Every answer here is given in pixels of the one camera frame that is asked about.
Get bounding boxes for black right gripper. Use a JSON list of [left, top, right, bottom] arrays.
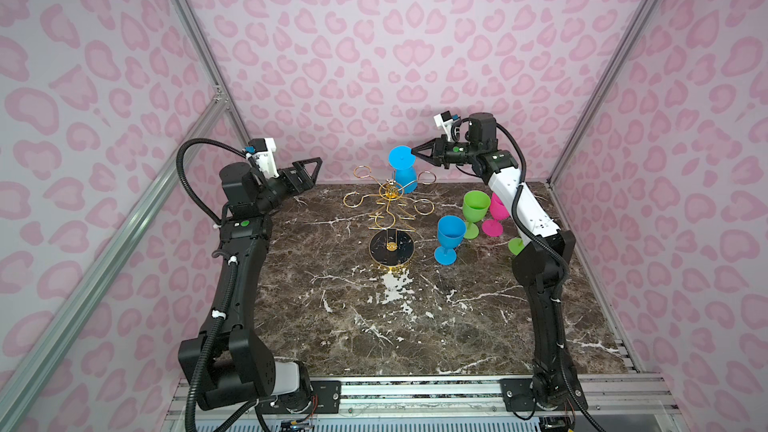
[[413, 136, 482, 170]]

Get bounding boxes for blue wine glass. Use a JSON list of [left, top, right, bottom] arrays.
[[434, 215, 466, 265], [388, 146, 418, 194]]

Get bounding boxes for green wine glass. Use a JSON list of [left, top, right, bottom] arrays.
[[462, 190, 491, 240], [507, 237, 526, 256]]

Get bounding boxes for magenta wine glass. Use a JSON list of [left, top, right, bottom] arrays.
[[482, 193, 510, 237]]

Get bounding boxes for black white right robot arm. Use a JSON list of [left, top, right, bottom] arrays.
[[411, 111, 588, 412]]

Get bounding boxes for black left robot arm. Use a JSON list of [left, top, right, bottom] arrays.
[[178, 157, 322, 411]]

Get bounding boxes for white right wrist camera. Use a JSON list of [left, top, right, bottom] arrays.
[[433, 111, 461, 142]]

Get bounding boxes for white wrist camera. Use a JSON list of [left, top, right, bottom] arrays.
[[433, 111, 461, 142], [244, 138, 279, 179]]

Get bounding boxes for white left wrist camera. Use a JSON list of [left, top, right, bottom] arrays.
[[244, 138, 279, 179]]

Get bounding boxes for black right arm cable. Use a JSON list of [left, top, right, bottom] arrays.
[[449, 116, 604, 432]]

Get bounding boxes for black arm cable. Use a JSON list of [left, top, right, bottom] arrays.
[[175, 137, 253, 432], [449, 116, 604, 432]]

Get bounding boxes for gold wire glass rack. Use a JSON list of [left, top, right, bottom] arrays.
[[342, 165, 436, 272]]

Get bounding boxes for aluminium frame left post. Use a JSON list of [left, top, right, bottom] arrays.
[[169, 0, 250, 145]]

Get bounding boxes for aluminium frame post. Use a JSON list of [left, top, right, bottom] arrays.
[[547, 0, 663, 188], [169, 0, 250, 145]]

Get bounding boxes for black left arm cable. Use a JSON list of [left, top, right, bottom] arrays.
[[175, 137, 253, 432]]

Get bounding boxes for aluminium frame right post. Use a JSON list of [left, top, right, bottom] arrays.
[[547, 0, 663, 188]]

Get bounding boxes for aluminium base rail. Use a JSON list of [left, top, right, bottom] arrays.
[[161, 374, 691, 432]]

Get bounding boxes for aluminium frame left diagonal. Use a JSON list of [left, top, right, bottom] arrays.
[[1, 93, 229, 431]]

